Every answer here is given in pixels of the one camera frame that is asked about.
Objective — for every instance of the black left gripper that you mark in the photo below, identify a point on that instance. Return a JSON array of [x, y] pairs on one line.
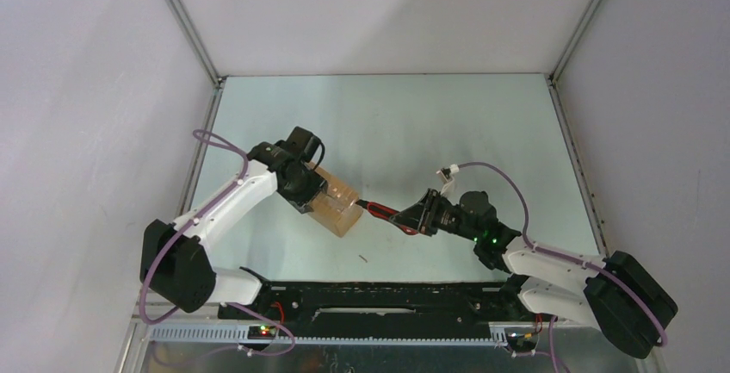
[[317, 184]]

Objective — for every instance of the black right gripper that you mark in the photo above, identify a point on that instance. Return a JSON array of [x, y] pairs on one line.
[[421, 216]]

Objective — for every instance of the red black utility knife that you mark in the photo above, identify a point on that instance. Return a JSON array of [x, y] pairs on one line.
[[384, 213]]

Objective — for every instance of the brown cardboard express box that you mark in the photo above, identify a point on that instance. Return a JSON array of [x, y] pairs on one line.
[[335, 207]]

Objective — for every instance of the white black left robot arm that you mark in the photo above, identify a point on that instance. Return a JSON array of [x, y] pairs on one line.
[[176, 260]]

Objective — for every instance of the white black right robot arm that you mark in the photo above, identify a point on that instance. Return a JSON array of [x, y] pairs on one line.
[[615, 295]]

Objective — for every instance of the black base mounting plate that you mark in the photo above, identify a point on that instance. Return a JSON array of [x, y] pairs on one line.
[[385, 310]]

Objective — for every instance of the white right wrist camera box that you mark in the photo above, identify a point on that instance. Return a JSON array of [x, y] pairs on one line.
[[447, 176]]

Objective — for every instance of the aluminium frame rail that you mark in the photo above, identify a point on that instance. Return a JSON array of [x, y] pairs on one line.
[[201, 342]]

